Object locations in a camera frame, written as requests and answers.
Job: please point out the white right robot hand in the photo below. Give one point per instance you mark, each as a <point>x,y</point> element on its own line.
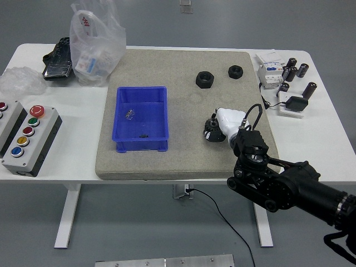
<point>231,119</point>

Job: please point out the black metal gear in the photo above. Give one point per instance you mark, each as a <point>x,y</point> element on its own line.
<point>212,123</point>

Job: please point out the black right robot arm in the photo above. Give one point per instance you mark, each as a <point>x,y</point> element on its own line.
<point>300,183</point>

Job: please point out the small black hex nut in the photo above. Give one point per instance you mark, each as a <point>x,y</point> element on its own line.
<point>232,74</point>

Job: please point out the large black hex nut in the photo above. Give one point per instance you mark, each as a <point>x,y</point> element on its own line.
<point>200,83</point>

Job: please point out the blue plastic box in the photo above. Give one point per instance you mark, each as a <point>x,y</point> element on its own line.
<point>144,125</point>

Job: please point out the silver under-table control box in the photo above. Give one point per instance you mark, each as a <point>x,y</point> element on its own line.
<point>179,192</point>

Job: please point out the grey five-button control box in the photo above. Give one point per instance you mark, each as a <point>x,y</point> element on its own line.
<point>30,144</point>

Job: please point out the grey control box red button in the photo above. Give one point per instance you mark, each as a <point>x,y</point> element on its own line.
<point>9,122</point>

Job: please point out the white circuit breaker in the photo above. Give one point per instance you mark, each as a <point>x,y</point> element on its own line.
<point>268,75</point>

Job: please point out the grey-brown foam mat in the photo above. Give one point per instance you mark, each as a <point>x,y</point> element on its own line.
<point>180,155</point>

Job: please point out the black power adapter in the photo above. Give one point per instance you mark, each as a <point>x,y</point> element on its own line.
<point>297,103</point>

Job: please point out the tall black cylindrical capacitor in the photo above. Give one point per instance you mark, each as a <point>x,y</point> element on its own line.
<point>309,90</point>

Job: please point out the small clear parts bag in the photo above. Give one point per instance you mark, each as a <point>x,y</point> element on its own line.
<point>129,114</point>

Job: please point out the white table leg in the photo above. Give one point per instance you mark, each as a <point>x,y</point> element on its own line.
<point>264,228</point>
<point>66,217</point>

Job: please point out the clear floor fixture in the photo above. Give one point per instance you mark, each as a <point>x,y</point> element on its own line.
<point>185,7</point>

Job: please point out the silver metal plate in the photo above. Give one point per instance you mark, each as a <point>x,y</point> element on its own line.
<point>167,262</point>

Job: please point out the white blue carton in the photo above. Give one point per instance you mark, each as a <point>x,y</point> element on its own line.
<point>84,64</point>

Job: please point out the white plastic shopping bag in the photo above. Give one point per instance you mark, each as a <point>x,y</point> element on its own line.
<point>94,36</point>

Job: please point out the black crinkled pouch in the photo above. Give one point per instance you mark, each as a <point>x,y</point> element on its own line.
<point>57,62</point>

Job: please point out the clear plastic wrap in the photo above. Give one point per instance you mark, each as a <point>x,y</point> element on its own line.
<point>19,82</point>

